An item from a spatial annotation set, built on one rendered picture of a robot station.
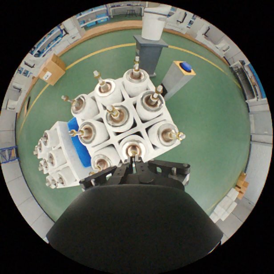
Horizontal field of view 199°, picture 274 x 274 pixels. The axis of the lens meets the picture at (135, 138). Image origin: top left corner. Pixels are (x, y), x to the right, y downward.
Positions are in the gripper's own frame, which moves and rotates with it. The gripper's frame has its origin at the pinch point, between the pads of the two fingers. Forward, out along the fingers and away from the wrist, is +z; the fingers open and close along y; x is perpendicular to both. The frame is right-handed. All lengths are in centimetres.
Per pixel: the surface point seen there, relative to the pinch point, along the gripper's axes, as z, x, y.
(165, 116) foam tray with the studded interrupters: 17.2, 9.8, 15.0
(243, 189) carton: -13, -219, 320
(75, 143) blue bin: 25.3, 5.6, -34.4
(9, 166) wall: -55, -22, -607
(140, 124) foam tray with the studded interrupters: 17.2, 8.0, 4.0
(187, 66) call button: 2.3, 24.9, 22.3
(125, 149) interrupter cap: 9.8, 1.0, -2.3
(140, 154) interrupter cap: 9.9, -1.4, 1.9
